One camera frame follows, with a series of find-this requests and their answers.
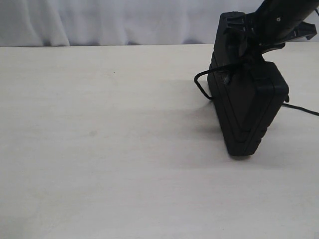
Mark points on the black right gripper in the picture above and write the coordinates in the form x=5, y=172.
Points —
x=243, y=34

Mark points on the black plastic case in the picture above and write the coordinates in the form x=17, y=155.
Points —
x=247, y=95

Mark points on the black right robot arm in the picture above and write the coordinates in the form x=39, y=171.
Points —
x=287, y=10

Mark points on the white backdrop curtain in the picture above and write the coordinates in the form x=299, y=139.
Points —
x=113, y=22

